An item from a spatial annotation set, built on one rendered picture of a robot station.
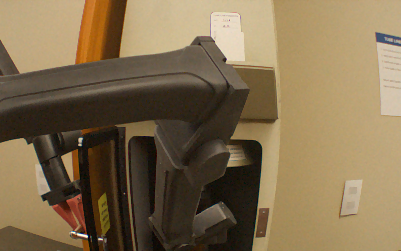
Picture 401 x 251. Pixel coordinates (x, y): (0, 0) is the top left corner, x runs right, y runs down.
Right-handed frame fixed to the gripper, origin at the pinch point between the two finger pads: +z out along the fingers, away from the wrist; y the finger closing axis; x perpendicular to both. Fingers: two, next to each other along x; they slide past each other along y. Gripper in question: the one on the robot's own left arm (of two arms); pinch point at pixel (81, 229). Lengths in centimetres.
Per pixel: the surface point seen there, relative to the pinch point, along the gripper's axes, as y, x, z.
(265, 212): -32.4, -19.1, 11.8
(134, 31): -21.7, -22.0, -32.7
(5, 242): 57, -44, 3
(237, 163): -30.4, -23.6, 0.2
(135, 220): -6.1, -22.0, 4.0
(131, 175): -10.3, -22.0, -5.4
